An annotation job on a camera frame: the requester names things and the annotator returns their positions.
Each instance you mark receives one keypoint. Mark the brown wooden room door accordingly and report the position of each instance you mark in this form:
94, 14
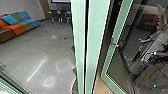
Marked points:
43, 6

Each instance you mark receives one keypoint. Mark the small brown wooden table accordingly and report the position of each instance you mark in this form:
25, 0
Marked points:
68, 14

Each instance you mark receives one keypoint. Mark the dark chair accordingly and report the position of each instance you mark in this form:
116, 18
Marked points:
49, 15
62, 15
56, 15

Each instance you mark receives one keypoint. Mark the grey stone angel statue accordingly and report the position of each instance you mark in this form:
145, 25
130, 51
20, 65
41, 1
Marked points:
146, 50

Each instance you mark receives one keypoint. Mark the multicoloured modular sofa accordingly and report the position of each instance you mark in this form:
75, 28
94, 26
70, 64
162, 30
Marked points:
18, 26

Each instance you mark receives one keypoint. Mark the blue sofa cushion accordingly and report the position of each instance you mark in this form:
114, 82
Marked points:
9, 20

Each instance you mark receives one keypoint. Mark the green door frame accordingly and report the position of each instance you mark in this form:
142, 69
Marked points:
7, 83

